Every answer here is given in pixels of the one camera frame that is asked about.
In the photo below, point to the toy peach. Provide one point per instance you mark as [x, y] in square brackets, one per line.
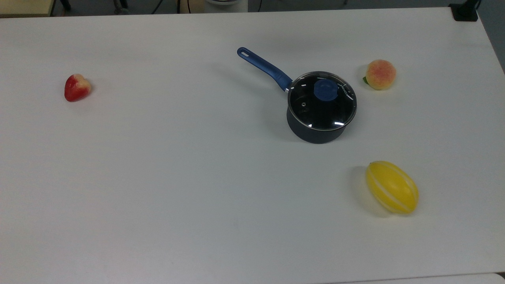
[380, 75]

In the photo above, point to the glass lid with blue knob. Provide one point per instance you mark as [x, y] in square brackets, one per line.
[307, 114]

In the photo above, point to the yellowish wooden furniture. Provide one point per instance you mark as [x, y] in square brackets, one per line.
[23, 7]

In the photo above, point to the red toy strawberry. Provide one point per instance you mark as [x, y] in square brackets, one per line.
[77, 88]

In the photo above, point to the yellow toy melon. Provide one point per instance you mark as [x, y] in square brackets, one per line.
[392, 187]

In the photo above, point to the black clamp stand base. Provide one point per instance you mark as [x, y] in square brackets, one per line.
[464, 12]

